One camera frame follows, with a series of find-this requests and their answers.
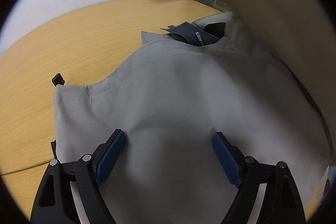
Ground grey and black jacket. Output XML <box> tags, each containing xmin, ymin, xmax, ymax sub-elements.
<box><xmin>50</xmin><ymin>0</ymin><xmax>334</xmax><ymax>224</ymax></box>

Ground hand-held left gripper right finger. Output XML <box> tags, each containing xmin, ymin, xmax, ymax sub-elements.
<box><xmin>212</xmin><ymin>132</ymin><xmax>306</xmax><ymax>224</ymax></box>

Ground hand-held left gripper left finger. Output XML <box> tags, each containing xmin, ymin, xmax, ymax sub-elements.
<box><xmin>30</xmin><ymin>129</ymin><xmax>126</xmax><ymax>224</ymax></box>

